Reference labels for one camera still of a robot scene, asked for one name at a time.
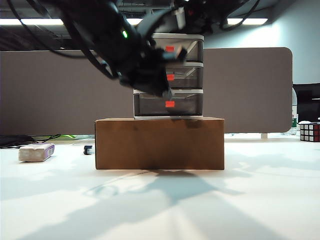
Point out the brown cardboard box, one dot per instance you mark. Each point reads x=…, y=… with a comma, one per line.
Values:
x=157, y=145

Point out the small black clip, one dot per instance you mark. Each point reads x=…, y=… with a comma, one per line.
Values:
x=87, y=150

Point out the clear plastic drawer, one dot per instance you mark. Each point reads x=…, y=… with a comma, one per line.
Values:
x=190, y=80
x=150, y=105

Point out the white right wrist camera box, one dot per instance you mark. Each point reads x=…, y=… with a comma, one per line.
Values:
x=180, y=17

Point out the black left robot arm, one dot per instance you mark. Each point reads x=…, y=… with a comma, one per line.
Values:
x=105, y=30

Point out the black Rubik's cube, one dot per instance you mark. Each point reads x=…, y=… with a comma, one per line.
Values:
x=311, y=132

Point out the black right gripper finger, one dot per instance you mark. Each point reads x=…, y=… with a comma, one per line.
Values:
x=160, y=25

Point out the white partition foot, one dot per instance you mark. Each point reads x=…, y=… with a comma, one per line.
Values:
x=263, y=136

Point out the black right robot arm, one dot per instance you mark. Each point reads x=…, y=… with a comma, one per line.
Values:
x=217, y=12

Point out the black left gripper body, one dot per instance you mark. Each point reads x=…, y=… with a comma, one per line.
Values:
x=147, y=75

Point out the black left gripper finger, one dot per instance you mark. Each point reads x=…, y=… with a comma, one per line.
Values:
x=167, y=94

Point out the grey desk partition panel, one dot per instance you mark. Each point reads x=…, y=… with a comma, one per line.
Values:
x=50, y=100

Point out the long ceiling light strip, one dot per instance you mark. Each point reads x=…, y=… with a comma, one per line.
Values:
x=250, y=21

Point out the white plastic drawer cabinet frame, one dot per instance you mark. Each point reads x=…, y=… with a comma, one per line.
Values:
x=195, y=36

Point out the green flat object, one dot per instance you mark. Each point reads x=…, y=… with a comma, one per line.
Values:
x=68, y=137

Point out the white eraser with purple sleeve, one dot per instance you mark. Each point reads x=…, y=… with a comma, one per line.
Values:
x=33, y=153

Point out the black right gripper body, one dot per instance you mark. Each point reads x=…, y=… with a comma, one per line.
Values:
x=197, y=15

